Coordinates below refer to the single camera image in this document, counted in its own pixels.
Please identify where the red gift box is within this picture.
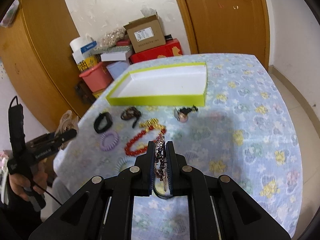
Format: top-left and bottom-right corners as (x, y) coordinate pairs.
(130, 38), (183, 63)

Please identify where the black wristband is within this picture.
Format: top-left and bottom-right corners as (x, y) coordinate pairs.
(93, 112), (113, 134)

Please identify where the gold chain bracelet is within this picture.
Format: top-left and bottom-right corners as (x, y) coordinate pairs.
(139, 117), (166, 131)

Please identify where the pink rhinestone hair clip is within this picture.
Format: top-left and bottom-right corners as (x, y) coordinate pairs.
(154, 133), (167, 192)

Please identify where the person's left hand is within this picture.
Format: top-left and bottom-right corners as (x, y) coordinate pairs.
(9, 162), (48, 202)

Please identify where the black cable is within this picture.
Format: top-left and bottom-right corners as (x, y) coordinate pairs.
(31, 182), (63, 205)

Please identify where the white blue paper box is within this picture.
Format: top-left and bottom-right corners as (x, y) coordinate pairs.
(69, 37), (97, 64)

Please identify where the brown cardboard box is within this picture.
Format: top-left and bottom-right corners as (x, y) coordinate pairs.
(124, 14), (166, 53)

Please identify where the green striped box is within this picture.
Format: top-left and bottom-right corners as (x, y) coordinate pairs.
(89, 45), (132, 55)

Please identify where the lavender cylindrical container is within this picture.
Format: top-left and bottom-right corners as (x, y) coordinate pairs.
(106, 61), (130, 80)

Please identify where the red bead bracelet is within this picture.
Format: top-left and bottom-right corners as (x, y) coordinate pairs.
(124, 125), (167, 157)

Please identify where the beige hair claw clip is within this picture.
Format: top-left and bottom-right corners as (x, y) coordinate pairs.
(55, 110), (79, 135)

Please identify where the yellow-green shallow tray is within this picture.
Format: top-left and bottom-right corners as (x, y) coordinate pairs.
(106, 62), (208, 107)

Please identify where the light blue spiral hair tie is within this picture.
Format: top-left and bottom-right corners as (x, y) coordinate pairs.
(115, 155), (136, 173)

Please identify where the wooden wardrobe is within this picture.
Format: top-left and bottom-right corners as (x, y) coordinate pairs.
(1, 0), (90, 131)

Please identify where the bag of beige items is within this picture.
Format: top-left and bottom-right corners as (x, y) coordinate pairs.
(97, 27), (126, 50)

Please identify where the floral blue tablecloth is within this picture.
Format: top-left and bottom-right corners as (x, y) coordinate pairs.
(53, 54), (303, 236)

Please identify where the dark brown bead bracelet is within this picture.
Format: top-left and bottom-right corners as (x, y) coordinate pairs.
(120, 106), (142, 129)

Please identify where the pink plastic bin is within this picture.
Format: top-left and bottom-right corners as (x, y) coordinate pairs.
(79, 62), (113, 93)

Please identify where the small red box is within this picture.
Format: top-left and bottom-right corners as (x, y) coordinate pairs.
(116, 39), (131, 47)

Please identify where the purple spiral hair tie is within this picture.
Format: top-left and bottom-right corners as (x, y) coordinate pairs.
(99, 130), (120, 152)

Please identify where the yellow patterned box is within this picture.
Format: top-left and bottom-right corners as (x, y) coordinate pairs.
(77, 55), (101, 72)

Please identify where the wooden door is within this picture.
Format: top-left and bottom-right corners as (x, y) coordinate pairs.
(176, 0), (270, 69)

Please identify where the white flat box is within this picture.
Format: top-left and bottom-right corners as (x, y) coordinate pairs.
(100, 51), (132, 62)

